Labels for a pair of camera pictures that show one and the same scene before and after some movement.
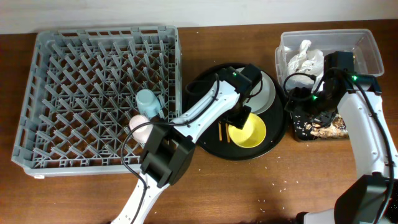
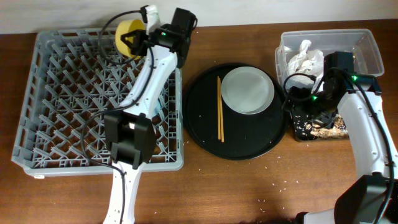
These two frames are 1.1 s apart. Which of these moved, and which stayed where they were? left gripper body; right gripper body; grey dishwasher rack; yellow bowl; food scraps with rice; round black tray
Moved: left gripper body; yellow bowl
Stayed: round black tray; food scraps with rice; right gripper body; grey dishwasher rack
